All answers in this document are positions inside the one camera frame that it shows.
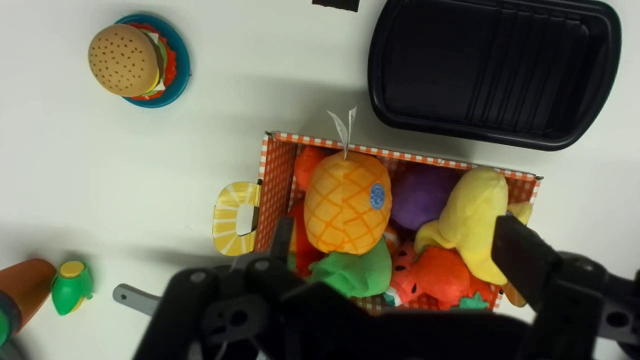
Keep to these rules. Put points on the black plastic tray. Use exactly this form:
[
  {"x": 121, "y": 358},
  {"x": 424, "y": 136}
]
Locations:
[{"x": 493, "y": 67}]

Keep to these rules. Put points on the red checkered cardboard box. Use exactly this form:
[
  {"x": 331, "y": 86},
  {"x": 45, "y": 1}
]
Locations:
[{"x": 274, "y": 180}]

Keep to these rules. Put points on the orange-red round plush toy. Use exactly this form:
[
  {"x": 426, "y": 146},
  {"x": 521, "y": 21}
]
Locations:
[{"x": 309, "y": 167}]

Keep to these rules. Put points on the green toy corn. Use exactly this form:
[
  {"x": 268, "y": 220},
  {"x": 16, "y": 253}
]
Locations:
[{"x": 73, "y": 286}]

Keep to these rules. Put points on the yellow banana plush toy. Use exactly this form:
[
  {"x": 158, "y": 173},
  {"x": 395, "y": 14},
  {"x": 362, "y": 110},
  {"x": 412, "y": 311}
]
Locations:
[{"x": 470, "y": 220}]

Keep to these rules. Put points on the red-orange strawberry plush toy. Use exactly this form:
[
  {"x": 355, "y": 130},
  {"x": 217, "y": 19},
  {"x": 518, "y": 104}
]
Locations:
[{"x": 447, "y": 277}]

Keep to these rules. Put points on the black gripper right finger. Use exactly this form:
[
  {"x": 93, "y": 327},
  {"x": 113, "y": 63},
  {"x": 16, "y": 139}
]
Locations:
[{"x": 523, "y": 256}]

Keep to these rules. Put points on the teal toy plate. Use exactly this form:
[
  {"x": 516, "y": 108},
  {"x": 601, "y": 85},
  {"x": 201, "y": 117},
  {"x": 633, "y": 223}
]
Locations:
[{"x": 181, "y": 67}]

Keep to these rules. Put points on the red tomato plush toy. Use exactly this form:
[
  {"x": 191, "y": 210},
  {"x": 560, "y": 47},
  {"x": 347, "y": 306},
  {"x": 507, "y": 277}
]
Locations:
[{"x": 302, "y": 246}]

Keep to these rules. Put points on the orange pineapple plush toy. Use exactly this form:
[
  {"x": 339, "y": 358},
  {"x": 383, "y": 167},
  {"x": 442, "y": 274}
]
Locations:
[{"x": 347, "y": 203}]

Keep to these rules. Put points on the purple plush toy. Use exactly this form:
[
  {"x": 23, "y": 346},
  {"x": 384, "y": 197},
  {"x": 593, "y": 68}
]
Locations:
[{"x": 422, "y": 197}]

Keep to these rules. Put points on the toy hamburger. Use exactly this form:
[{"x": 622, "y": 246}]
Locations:
[{"x": 122, "y": 61}]

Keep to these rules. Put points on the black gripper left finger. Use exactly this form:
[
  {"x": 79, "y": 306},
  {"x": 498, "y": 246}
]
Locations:
[{"x": 282, "y": 237}]

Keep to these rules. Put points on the watermelon slice plush toy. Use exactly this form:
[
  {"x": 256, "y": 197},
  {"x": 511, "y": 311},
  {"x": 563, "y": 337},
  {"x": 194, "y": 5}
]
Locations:
[{"x": 402, "y": 277}]

